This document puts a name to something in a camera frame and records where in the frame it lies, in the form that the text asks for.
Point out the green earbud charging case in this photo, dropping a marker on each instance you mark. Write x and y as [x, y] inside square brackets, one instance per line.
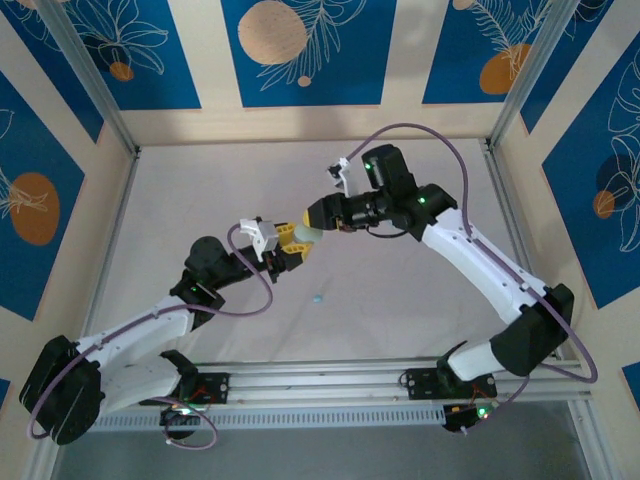
[307, 236]

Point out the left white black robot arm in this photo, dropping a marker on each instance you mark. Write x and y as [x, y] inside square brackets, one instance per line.
[130, 330]

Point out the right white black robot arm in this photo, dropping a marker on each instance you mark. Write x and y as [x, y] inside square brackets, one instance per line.
[480, 265]

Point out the left black control board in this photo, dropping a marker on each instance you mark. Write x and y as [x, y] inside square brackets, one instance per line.
[175, 414]

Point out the black control board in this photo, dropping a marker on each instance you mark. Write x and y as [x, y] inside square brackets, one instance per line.
[457, 417]
[175, 414]

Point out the right black control board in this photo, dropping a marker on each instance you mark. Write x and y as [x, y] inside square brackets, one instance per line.
[457, 417]

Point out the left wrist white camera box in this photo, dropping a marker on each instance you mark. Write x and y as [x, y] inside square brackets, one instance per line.
[262, 237]

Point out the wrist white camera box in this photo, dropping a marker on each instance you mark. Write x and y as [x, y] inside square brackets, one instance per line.
[262, 237]
[345, 175]

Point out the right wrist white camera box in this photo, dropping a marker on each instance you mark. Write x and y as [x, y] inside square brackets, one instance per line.
[345, 175]

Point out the aluminium table side rail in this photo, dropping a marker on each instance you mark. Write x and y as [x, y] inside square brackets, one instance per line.
[125, 200]
[505, 200]

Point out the aluminium mounting rail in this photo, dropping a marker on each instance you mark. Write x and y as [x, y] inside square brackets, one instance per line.
[320, 382]

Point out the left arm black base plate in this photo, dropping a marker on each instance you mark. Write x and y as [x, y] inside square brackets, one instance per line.
[220, 387]

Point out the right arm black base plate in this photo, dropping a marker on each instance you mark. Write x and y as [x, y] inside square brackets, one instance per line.
[417, 382]

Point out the aluminium frame post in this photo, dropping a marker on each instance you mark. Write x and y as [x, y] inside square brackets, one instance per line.
[91, 75]
[530, 75]
[585, 440]
[45, 465]

